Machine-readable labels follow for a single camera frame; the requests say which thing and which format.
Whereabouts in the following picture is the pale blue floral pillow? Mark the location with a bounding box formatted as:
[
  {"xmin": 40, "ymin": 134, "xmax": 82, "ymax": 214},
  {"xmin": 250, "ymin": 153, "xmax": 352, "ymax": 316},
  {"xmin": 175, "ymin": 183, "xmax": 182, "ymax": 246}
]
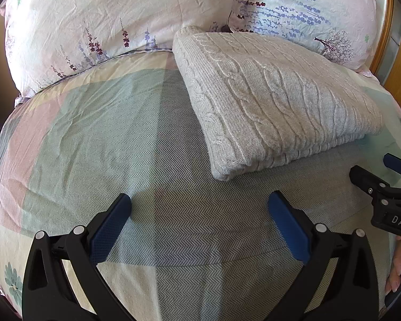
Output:
[{"xmin": 227, "ymin": 0, "xmax": 385, "ymax": 78}]

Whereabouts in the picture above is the pastel checked herringbone blanket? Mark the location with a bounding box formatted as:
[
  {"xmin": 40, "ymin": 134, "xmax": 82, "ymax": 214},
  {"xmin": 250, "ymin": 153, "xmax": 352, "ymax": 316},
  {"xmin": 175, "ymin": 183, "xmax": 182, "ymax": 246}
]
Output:
[{"xmin": 0, "ymin": 49, "xmax": 401, "ymax": 321}]

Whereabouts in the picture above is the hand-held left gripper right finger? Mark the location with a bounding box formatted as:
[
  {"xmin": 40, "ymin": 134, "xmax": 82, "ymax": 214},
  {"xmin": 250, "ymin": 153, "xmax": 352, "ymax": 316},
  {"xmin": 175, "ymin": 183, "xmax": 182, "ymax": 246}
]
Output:
[{"xmin": 267, "ymin": 190, "xmax": 379, "ymax": 321}]

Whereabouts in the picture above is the wooden headboard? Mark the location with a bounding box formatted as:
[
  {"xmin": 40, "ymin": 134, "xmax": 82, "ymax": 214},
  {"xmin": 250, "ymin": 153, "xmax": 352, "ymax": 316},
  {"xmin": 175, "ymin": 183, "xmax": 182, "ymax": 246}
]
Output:
[{"xmin": 368, "ymin": 0, "xmax": 401, "ymax": 109}]

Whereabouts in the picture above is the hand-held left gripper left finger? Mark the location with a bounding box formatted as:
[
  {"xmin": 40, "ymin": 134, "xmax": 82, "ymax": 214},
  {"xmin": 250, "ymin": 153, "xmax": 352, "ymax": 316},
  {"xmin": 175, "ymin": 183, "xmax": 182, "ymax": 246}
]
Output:
[{"xmin": 21, "ymin": 193, "xmax": 138, "ymax": 321}]

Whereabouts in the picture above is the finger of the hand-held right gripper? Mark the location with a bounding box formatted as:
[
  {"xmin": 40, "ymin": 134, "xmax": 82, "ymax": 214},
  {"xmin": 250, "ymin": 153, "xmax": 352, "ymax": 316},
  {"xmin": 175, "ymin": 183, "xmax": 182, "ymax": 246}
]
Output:
[
  {"xmin": 349, "ymin": 165, "xmax": 401, "ymax": 208},
  {"xmin": 383, "ymin": 153, "xmax": 401, "ymax": 178}
]

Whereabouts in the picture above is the pink floral pillow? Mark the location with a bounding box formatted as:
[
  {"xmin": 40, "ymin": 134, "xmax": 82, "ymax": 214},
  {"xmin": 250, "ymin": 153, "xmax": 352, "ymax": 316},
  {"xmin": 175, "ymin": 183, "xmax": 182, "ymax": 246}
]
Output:
[{"xmin": 0, "ymin": 0, "xmax": 236, "ymax": 98}]

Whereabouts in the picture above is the grey cable-knit sweater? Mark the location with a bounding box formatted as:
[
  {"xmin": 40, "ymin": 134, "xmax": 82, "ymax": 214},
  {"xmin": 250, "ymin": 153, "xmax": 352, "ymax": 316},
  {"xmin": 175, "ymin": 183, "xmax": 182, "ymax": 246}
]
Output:
[{"xmin": 172, "ymin": 26, "xmax": 383, "ymax": 181}]

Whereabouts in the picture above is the person's right hand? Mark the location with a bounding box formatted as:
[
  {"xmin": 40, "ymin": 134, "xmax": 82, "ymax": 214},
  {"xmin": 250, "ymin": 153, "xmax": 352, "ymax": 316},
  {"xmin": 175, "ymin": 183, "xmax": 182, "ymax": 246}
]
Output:
[{"xmin": 384, "ymin": 235, "xmax": 401, "ymax": 295}]

